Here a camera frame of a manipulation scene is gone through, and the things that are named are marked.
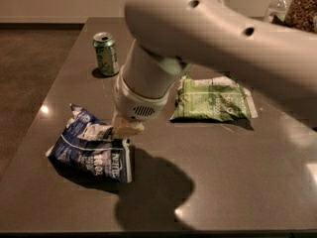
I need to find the green jalapeno chip bag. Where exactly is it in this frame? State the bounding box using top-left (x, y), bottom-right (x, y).
top-left (170, 75), bottom-right (258, 122)

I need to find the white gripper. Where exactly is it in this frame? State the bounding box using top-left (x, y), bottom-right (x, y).
top-left (111, 66), bottom-right (170, 141)

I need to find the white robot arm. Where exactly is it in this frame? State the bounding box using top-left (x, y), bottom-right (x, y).
top-left (113, 0), bottom-right (317, 139)

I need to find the jar of brown snacks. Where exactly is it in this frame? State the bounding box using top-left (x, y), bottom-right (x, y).
top-left (284, 0), bottom-right (317, 33)

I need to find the clear plastic water bottle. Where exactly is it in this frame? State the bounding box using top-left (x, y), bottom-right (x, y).
top-left (264, 0), bottom-right (289, 23)

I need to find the green soda can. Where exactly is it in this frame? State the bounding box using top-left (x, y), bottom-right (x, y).
top-left (93, 32), bottom-right (119, 76)

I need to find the blue chip bag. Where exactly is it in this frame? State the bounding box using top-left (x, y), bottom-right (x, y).
top-left (46, 104), bottom-right (132, 182)

